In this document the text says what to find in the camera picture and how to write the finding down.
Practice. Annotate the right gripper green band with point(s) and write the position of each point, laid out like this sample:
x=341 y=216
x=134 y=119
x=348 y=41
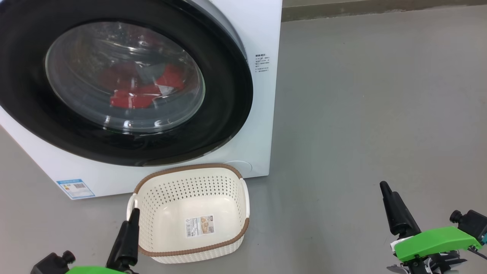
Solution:
x=433 y=241

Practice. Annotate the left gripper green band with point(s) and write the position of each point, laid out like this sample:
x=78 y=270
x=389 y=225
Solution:
x=95 y=270

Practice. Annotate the red cloth garment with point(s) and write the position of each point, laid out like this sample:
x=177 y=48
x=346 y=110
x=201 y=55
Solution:
x=131 y=99

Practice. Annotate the grey washing machine door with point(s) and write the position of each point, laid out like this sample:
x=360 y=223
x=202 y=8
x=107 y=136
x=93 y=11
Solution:
x=224 y=114

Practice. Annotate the printed product label sticker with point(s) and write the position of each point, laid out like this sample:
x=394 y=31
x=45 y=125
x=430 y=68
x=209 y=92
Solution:
x=199 y=226

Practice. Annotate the cream perforated basket brown rim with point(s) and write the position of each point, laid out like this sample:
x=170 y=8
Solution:
x=228 y=198

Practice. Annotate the white front-load washing machine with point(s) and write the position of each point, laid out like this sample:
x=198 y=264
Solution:
x=258 y=30

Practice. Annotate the blue energy label sticker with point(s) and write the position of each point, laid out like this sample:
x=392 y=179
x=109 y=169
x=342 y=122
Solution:
x=76 y=188

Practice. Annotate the round white filter cover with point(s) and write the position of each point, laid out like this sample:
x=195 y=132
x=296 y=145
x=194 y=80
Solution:
x=243 y=167

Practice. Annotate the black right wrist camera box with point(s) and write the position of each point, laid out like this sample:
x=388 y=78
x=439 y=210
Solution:
x=473 y=224

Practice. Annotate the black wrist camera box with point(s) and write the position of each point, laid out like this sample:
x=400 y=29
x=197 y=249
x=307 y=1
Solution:
x=51 y=264
x=473 y=224

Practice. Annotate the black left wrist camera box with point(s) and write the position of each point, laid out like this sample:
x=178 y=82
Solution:
x=51 y=264

